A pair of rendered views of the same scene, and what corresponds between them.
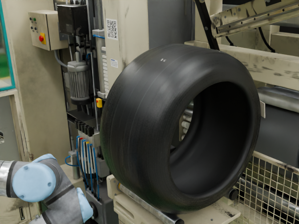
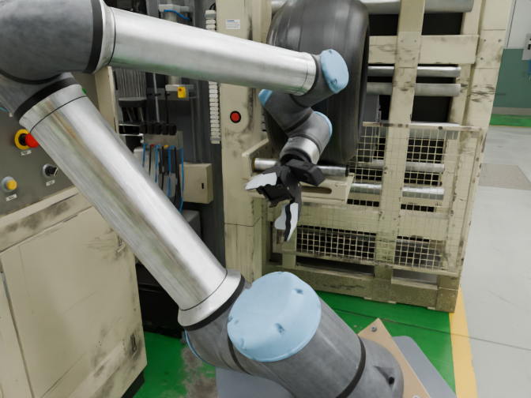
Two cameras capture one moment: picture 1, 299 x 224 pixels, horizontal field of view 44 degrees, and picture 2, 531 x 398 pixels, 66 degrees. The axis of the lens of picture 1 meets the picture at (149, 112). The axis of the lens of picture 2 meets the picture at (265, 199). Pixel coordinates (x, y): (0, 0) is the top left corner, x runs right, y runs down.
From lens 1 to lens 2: 1.05 m
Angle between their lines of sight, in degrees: 34
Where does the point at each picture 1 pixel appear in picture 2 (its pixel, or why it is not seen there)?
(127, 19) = not seen: outside the picture
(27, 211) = not seen: hidden behind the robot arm
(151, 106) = (348, 31)
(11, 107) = (96, 88)
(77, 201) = (322, 119)
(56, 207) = (310, 125)
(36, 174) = (338, 59)
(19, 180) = (329, 62)
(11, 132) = not seen: hidden behind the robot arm
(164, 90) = (352, 16)
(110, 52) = (227, 12)
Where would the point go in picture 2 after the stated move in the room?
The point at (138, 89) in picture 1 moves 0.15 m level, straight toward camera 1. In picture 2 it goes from (322, 20) to (362, 16)
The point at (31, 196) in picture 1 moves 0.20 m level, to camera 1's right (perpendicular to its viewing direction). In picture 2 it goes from (341, 81) to (399, 78)
